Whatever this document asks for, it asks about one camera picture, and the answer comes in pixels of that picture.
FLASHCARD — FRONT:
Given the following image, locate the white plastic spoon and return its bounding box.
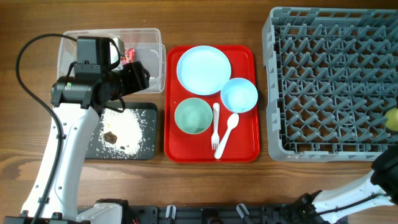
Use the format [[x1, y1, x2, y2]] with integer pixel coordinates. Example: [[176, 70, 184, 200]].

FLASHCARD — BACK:
[[214, 113, 239, 159]]

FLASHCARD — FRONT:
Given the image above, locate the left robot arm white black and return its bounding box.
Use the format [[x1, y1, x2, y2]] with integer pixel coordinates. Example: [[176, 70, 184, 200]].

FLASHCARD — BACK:
[[4, 36, 150, 223]]

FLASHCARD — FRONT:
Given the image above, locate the clear plastic bin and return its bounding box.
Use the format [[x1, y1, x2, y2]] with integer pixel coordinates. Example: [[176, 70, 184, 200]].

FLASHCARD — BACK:
[[57, 28, 166, 94]]

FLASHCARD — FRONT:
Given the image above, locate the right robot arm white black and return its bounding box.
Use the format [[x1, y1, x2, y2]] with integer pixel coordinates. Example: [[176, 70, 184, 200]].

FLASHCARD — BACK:
[[290, 149, 397, 223]]

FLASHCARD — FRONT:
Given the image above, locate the rice food waste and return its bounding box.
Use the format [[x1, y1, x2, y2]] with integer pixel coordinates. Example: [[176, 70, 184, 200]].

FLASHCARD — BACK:
[[95, 107, 156, 158]]

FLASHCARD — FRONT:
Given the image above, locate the light blue plate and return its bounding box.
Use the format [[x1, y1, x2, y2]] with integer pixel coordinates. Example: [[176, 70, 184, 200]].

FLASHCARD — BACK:
[[176, 45, 232, 96]]

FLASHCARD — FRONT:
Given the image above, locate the light blue bowl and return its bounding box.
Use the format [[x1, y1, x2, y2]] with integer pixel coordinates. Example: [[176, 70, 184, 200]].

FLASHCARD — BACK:
[[220, 78, 259, 113]]

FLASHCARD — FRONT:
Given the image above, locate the grey dishwasher rack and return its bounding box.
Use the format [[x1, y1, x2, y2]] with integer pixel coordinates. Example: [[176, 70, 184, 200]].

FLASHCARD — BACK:
[[262, 7, 397, 162]]

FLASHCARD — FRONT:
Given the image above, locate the yellow plastic cup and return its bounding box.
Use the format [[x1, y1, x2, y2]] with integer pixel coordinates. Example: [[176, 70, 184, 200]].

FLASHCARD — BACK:
[[385, 108, 398, 132]]

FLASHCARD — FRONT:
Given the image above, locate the black tray bin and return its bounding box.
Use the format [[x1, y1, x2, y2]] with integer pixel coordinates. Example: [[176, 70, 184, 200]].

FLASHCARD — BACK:
[[85, 101, 159, 161]]

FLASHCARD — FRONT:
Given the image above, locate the red serving tray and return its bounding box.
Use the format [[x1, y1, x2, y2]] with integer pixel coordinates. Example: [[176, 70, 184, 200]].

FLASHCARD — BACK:
[[164, 45, 261, 163]]

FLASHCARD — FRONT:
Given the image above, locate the green bowl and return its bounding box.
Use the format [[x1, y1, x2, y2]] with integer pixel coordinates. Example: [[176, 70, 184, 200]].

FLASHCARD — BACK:
[[174, 98, 213, 134]]

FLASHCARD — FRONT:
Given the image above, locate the white plastic fork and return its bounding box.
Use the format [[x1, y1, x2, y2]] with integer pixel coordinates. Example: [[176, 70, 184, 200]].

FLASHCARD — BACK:
[[211, 103, 220, 151]]

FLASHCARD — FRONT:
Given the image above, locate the red snack wrapper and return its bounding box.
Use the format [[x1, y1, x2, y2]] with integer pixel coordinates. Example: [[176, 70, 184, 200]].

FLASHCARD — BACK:
[[121, 48, 136, 65]]

